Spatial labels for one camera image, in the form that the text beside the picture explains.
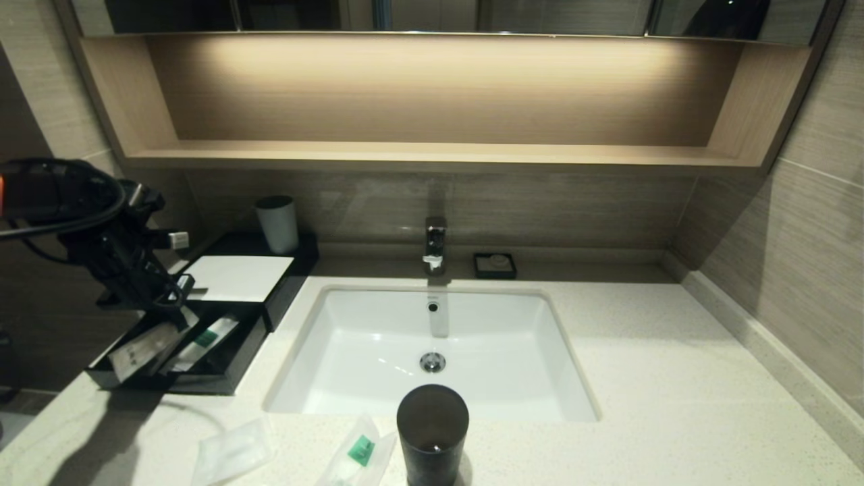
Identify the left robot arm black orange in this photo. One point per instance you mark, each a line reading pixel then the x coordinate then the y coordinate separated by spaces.
pixel 67 202

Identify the black soap dish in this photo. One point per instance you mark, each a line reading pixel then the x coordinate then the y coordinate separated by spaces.
pixel 480 269

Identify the chrome sink drain plug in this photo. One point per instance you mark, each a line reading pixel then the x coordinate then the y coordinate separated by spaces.
pixel 433 362

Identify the white ceramic sink basin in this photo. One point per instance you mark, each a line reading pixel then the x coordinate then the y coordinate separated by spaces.
pixel 499 351

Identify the pale grey tumbler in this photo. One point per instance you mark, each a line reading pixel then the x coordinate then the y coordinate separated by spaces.
pixel 278 225

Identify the mirrored wall cabinet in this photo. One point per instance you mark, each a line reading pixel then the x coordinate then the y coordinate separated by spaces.
pixel 567 15

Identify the round beige soap bar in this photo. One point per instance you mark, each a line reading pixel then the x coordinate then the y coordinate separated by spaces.
pixel 499 260

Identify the clear square plastic packet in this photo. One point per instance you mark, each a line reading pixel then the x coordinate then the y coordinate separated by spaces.
pixel 233 451

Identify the black tumbler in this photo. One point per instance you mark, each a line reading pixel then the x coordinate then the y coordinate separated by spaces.
pixel 432 426

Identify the white packet green label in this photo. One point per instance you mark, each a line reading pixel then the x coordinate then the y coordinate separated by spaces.
pixel 356 445

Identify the light wooden wall shelf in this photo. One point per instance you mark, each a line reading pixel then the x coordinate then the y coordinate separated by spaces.
pixel 432 155

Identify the plain white sachet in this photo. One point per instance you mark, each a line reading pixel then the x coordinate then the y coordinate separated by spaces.
pixel 145 351

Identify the black box drawer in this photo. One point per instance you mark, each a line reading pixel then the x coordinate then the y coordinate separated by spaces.
pixel 202 381

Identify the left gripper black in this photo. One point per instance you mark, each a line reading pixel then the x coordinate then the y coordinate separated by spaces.
pixel 145 283

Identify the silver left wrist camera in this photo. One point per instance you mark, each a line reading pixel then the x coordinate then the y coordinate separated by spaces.
pixel 179 239

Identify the chrome basin faucet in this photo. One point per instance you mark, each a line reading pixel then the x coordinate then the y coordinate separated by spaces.
pixel 435 241

